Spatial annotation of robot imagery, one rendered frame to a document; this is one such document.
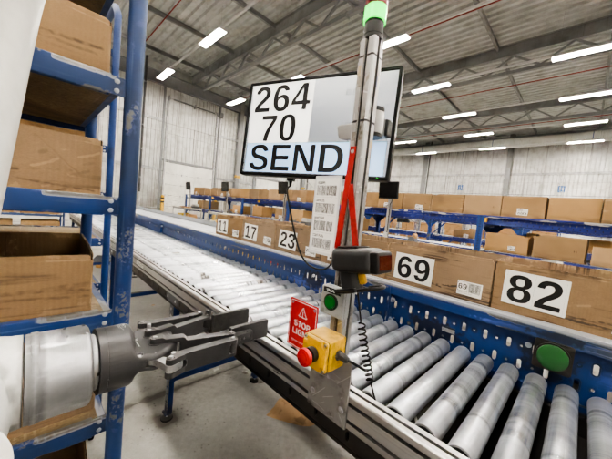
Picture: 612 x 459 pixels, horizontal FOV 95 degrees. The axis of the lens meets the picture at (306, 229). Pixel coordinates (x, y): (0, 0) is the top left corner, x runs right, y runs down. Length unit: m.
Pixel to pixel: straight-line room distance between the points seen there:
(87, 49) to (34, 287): 0.39
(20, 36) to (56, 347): 0.28
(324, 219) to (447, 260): 0.62
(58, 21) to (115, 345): 0.49
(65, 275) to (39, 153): 0.20
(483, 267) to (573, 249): 4.26
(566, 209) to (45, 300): 5.67
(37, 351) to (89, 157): 0.34
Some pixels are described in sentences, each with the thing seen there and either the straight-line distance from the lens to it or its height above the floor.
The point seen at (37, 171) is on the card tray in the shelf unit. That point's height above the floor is 1.17.
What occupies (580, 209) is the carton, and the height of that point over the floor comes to 1.56.
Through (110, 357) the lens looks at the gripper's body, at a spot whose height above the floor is 0.97.
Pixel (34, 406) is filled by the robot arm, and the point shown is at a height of 0.94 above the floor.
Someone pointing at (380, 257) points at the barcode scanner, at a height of 1.08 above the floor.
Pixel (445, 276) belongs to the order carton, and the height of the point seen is 0.96.
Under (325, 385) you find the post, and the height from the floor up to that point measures 0.74.
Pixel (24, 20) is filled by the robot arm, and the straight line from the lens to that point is 0.31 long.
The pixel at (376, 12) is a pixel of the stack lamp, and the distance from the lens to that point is 0.79.
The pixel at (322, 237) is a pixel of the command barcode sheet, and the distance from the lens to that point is 0.70.
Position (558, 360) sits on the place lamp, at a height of 0.81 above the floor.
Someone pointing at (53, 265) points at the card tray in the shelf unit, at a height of 1.02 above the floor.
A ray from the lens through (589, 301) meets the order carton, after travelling 1.14.
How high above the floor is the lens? 1.15
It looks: 4 degrees down
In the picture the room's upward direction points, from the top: 6 degrees clockwise
